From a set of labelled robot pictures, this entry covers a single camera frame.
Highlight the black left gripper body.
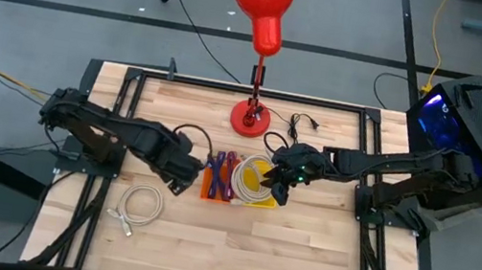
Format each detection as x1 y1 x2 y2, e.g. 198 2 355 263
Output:
154 139 207 191

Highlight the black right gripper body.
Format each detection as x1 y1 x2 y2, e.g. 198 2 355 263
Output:
270 140 325 187

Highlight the orange plastic basket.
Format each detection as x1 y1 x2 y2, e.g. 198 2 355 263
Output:
198 151 241 206

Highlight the yellow plastic basket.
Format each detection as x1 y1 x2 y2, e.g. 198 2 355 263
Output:
229 153 286 213

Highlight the red desk lamp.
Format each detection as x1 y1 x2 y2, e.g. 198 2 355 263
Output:
210 0 296 142

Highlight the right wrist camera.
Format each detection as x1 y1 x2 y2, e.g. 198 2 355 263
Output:
267 181 292 208

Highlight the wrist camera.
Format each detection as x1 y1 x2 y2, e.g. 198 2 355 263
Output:
165 175 195 199
267 181 292 208

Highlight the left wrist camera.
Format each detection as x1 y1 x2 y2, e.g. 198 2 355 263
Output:
165 175 195 199

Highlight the black left wrist camera cable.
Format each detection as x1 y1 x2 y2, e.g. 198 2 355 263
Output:
168 121 218 164

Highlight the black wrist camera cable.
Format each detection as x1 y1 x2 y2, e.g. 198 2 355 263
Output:
168 121 218 164
261 130 293 159

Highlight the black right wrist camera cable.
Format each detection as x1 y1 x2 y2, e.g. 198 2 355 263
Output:
261 130 293 159

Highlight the black lamp power cord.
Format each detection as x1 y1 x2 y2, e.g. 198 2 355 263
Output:
254 103 322 151

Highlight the black computer power cable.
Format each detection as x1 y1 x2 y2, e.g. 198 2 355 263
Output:
369 70 419 115

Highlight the long black floor cable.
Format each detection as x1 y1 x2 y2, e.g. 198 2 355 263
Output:
144 0 257 86

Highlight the black arm base cable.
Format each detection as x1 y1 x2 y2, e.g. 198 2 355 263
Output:
0 128 80 270

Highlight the yellow extension cord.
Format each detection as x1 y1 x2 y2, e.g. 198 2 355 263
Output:
418 0 453 99

